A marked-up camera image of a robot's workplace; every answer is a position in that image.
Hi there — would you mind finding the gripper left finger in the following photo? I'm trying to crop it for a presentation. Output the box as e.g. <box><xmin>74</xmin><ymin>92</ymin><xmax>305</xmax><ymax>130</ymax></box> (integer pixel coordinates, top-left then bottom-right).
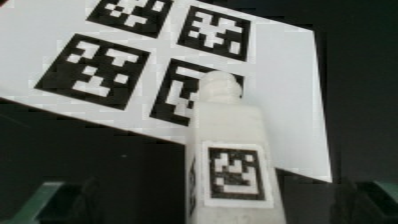
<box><xmin>10</xmin><ymin>179</ymin><xmax>101</xmax><ymax>224</ymax></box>

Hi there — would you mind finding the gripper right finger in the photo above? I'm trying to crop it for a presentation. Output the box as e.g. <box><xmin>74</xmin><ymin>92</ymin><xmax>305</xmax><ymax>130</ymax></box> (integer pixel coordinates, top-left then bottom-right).
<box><xmin>330</xmin><ymin>179</ymin><xmax>398</xmax><ymax>224</ymax></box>

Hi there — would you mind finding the white leg with tag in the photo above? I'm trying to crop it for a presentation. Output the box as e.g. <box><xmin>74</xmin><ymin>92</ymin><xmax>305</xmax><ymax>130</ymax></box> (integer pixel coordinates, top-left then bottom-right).
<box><xmin>184</xmin><ymin>71</ymin><xmax>286</xmax><ymax>224</ymax></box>

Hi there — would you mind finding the white marker tag sheet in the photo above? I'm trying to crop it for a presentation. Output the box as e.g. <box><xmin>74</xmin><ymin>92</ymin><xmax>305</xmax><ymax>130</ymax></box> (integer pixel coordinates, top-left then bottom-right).
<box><xmin>0</xmin><ymin>0</ymin><xmax>332</xmax><ymax>181</ymax></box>

